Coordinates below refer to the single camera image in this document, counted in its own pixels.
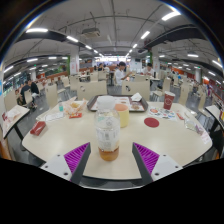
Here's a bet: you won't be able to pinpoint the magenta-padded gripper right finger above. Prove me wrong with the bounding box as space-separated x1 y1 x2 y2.
131 142 184 185

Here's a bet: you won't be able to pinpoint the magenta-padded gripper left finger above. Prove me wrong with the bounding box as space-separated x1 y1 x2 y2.
39 142 92 185

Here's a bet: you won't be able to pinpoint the clear white-capped drink bottle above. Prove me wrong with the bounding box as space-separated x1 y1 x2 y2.
94 95 121 162

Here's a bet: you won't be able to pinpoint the red wallet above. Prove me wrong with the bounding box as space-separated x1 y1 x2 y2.
29 120 47 137

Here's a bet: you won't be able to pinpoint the flat round red coaster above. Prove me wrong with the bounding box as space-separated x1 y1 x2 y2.
143 117 160 129

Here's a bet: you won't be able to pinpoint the white paper receipt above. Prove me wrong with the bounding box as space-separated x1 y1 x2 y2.
44 111 65 123

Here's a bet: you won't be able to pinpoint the clear plastic packets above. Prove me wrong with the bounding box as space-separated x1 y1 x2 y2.
184 118 205 136

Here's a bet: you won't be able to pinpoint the printed picture leaflet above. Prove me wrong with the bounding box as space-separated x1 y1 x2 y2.
147 105 178 121

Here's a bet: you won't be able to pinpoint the small red packet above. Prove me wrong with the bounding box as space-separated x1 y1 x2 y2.
68 112 83 119

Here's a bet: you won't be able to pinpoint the crumpled food wrapper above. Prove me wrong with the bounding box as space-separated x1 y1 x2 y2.
62 97 88 117

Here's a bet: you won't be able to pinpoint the yellow cup with orange inside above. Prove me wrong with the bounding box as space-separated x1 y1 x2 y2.
114 103 130 129

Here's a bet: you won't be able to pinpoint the neighbouring table with papers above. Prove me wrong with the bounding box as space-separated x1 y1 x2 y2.
1 104 31 139

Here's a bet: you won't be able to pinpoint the red paper cup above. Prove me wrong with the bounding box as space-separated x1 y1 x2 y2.
163 91 176 111

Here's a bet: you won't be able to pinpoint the dark food tray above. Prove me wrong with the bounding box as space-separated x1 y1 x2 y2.
86 94 149 113

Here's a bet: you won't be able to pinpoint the neighbouring beige table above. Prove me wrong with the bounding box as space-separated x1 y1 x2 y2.
204 104 224 134

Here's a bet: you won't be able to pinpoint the white paper napkin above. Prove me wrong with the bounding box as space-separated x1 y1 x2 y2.
130 92 143 102

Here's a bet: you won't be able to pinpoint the person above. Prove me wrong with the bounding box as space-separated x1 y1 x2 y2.
29 79 40 98
141 62 155 77
114 61 129 88
19 79 33 104

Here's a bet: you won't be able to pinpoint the group of beige chairs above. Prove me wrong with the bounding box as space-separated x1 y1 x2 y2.
3 71 204 111

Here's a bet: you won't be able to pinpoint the group of ceiling lights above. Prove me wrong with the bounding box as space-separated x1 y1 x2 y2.
3 9 224 79

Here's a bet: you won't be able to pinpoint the ceiling air conditioner unit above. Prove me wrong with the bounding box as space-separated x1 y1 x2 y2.
80 27 101 38

